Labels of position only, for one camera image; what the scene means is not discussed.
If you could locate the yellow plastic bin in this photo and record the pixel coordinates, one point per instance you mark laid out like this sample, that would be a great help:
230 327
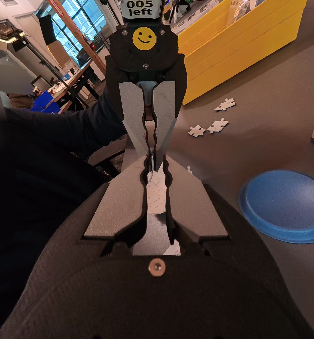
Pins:
239 53

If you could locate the white cardboard box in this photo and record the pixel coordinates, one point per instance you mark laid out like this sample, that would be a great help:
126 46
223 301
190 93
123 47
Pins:
196 21

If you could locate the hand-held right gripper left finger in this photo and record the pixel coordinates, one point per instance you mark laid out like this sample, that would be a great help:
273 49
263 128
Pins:
117 209

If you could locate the person's left forearm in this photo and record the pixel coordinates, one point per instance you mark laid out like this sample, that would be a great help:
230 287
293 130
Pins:
80 124

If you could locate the clear plastic bag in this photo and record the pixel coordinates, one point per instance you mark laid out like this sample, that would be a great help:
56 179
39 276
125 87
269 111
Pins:
240 9

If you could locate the white assembled puzzle ball section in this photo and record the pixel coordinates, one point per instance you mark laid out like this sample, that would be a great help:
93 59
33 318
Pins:
157 196

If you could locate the blue round plastic stand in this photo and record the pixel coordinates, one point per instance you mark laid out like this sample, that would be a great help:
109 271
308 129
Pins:
283 206

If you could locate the single pointed white puzzle piece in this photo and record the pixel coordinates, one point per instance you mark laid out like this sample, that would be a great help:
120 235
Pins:
225 105

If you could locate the background wooden table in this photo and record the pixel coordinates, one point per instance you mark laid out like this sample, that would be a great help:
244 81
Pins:
75 76

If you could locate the wooden beam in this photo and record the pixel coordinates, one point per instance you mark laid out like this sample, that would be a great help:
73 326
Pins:
72 29

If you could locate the blue storage bin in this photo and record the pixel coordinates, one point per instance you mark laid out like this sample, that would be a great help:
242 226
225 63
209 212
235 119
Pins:
44 102

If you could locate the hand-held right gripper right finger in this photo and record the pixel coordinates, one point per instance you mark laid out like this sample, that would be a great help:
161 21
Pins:
194 209

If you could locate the large window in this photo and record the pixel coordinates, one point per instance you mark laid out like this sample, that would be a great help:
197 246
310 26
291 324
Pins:
90 16

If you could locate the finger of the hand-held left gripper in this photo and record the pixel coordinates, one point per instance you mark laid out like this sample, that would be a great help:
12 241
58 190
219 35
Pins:
164 106
131 106

